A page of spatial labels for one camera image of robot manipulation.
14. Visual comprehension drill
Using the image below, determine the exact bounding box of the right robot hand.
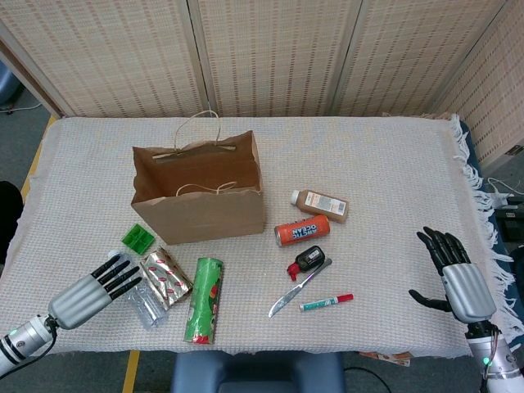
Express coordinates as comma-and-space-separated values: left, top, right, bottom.
408, 226, 498, 323

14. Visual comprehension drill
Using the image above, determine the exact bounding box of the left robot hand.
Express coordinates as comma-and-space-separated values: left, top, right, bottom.
47, 253, 143, 331

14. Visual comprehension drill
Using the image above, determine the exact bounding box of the clear plastic bottle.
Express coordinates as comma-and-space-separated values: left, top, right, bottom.
106, 250, 169, 331

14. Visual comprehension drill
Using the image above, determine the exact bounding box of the green plastic block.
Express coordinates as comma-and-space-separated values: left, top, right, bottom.
121, 223, 156, 254

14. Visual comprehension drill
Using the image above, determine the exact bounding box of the silver red snack packet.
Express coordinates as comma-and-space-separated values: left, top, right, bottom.
138, 246, 194, 311

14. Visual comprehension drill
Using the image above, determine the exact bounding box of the green chips can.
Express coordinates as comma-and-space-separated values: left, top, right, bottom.
182, 256, 226, 346

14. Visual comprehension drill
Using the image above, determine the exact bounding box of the brown paper shopping bag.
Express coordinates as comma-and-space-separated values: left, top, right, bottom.
130, 110, 265, 246

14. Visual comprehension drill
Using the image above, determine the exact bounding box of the black bottle red cap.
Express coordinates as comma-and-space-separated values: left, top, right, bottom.
287, 245, 326, 282

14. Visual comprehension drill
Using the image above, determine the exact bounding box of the brown juice bottle white cap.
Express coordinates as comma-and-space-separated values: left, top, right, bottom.
290, 189, 350, 224

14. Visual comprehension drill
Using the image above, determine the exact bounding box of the black box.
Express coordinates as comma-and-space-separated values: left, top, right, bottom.
493, 206, 524, 249

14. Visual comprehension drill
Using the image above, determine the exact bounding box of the orange printed flat packet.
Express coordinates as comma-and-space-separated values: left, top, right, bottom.
358, 350, 411, 368

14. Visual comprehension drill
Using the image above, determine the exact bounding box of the black rounded object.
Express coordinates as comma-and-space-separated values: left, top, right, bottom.
0, 181, 25, 263

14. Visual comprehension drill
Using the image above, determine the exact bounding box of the red capped marker pen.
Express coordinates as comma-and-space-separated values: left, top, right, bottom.
297, 292, 355, 314

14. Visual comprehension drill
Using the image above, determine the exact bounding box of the white woven tablecloth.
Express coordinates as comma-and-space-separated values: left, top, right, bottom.
0, 113, 519, 357

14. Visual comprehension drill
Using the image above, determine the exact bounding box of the orange soda can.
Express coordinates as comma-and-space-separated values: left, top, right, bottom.
273, 214, 331, 248

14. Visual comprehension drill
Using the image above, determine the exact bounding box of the metal table knife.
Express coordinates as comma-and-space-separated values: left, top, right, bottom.
268, 257, 333, 319

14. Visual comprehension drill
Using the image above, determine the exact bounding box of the blue padded seat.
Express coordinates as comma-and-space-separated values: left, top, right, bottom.
170, 350, 346, 393

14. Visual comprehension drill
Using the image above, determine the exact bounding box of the blue chair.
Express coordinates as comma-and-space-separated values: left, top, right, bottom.
0, 67, 21, 108

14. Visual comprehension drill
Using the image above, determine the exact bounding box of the woven bamboo folding screen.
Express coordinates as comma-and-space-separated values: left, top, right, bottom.
0, 0, 524, 165

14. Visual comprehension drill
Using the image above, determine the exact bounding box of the white cable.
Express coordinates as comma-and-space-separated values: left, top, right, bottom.
486, 177, 524, 206

